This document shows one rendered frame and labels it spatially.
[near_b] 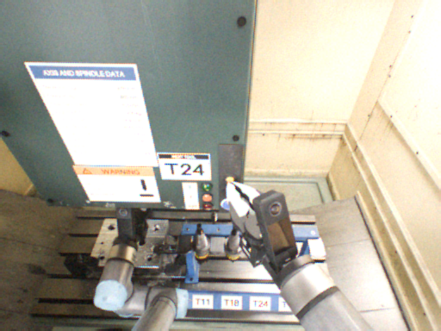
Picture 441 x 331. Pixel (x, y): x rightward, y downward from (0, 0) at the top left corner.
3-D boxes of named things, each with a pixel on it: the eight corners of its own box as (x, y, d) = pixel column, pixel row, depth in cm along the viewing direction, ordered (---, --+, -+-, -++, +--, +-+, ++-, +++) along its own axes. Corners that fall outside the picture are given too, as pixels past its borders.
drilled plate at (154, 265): (160, 272, 115) (158, 267, 112) (90, 271, 116) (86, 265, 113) (169, 226, 132) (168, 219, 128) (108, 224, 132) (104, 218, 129)
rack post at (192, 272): (197, 284, 116) (193, 246, 95) (184, 283, 116) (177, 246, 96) (200, 261, 123) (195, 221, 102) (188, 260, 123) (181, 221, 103)
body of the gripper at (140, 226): (127, 223, 93) (115, 258, 84) (120, 208, 87) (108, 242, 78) (150, 224, 92) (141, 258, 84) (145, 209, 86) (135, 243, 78)
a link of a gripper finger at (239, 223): (221, 209, 52) (246, 246, 46) (221, 203, 51) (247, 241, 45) (243, 199, 53) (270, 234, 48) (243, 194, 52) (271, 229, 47)
